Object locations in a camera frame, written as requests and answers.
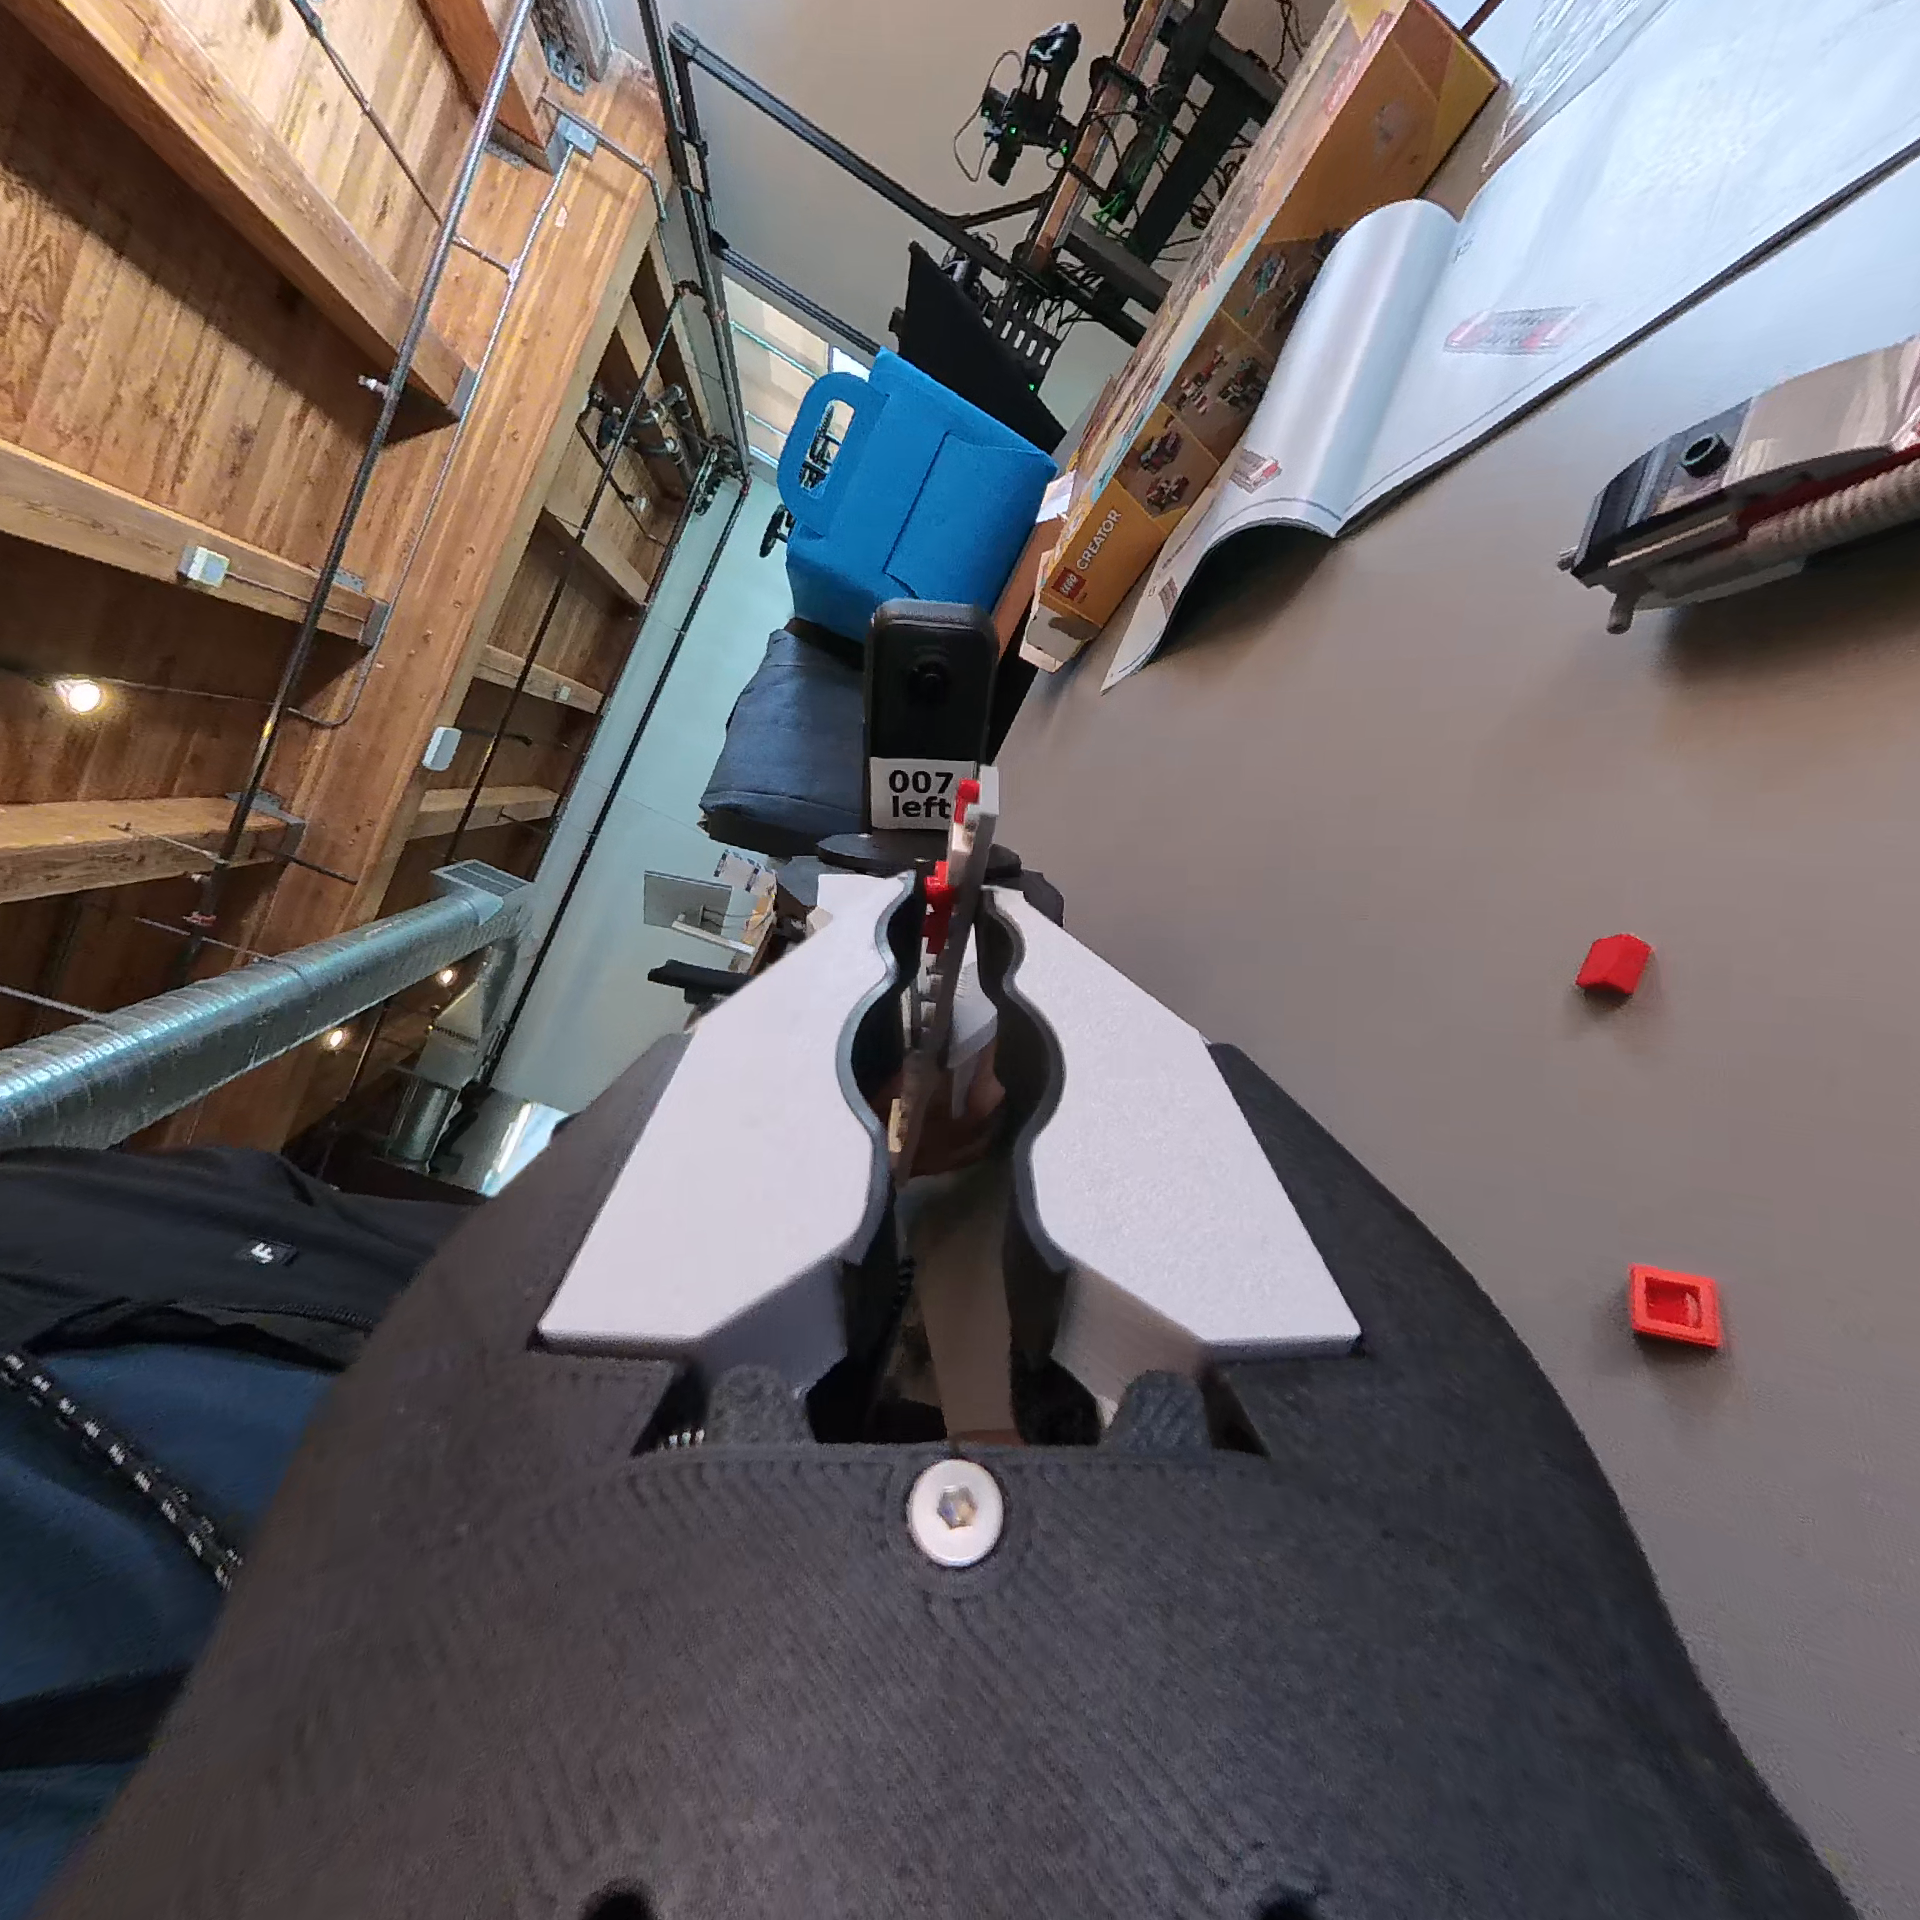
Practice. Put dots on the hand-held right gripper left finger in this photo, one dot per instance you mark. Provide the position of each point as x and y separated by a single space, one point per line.
720 1171

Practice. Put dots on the small red toy brick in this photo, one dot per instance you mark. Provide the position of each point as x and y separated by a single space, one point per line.
1675 1307
1614 965

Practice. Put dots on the yellow toy brick set box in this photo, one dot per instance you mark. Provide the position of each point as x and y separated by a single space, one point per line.
1336 135

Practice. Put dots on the silver ventilation duct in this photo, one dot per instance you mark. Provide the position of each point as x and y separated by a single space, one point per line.
226 1015

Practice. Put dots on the black monitor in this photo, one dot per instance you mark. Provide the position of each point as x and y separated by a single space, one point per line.
961 337

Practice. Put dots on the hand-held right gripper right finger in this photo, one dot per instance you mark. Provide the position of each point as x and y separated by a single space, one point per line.
1187 1187

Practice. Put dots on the open instruction booklet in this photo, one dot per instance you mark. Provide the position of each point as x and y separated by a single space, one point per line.
1499 268

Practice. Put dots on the person's blue garment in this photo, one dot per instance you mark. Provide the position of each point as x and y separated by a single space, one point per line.
90 1500

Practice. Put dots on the black metal equipment stand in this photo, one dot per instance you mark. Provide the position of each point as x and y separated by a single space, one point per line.
1187 135

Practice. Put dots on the black camera with green lights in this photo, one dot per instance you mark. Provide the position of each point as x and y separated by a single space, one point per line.
1026 105

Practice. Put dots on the grey black toy brick vehicle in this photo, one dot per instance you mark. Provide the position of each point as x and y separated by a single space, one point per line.
1724 496

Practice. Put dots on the person's black jacket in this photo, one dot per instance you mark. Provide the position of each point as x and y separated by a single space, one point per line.
152 1229

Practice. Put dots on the round ceiling lamp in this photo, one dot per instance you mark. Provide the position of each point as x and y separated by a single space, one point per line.
75 693

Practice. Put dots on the grey toy brick plate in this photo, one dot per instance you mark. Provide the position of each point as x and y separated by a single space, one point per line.
972 871

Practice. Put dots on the grey desk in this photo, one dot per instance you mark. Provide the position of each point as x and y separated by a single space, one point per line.
1424 898

